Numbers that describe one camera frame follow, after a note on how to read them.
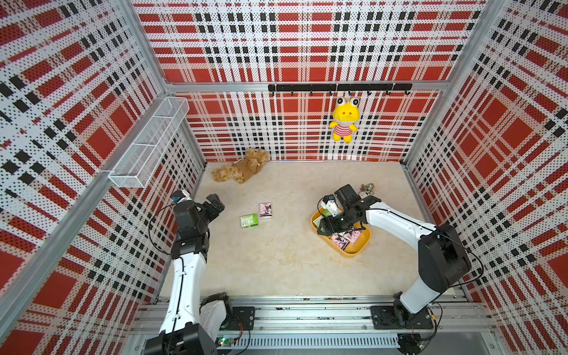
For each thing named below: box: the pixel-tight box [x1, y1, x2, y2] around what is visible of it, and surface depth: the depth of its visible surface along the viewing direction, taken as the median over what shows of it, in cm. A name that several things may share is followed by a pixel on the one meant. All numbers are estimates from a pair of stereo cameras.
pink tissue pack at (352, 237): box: [343, 230, 363, 245], surface depth 92 cm
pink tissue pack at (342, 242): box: [329, 233, 350, 251], surface depth 91 cm
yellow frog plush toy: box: [329, 96, 361, 144], surface depth 95 cm
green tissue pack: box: [240, 213, 259, 229], surface depth 98 cm
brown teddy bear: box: [210, 147, 270, 185], surface depth 109 cm
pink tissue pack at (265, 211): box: [259, 202, 273, 220], surface depth 100 cm
